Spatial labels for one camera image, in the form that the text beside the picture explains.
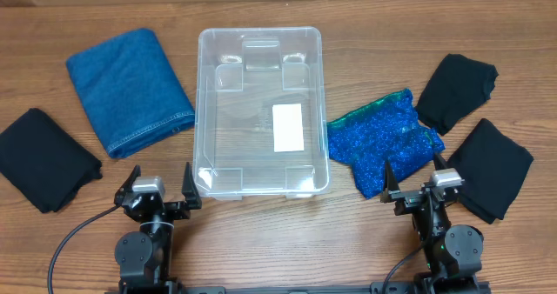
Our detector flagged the clear plastic storage bin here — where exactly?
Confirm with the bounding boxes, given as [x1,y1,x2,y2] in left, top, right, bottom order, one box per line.
[192,27,330,200]

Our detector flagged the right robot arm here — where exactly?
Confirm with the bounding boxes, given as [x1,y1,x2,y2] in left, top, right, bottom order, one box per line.
[370,153,491,294]

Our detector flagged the black cloth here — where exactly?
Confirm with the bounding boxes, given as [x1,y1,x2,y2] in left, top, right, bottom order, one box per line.
[1,108,102,213]
[447,118,534,224]
[415,54,499,136]

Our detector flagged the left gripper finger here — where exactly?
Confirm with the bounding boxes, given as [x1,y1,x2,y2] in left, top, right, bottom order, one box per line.
[117,165,141,193]
[181,162,202,210]

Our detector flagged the sparkly blue sequin cloth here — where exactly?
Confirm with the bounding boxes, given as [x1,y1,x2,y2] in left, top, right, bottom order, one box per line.
[327,89,445,199]

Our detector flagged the blue denim cloth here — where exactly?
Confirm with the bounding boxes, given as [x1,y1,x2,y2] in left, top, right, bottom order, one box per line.
[66,28,195,159]

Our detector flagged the white label in bin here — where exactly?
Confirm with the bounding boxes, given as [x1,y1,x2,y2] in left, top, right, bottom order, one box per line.
[272,104,304,152]

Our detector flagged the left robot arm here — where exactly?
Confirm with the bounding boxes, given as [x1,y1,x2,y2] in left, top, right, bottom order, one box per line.
[114,164,202,294]

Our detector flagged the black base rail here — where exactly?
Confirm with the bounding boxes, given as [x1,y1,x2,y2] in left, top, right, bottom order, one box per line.
[104,280,493,294]

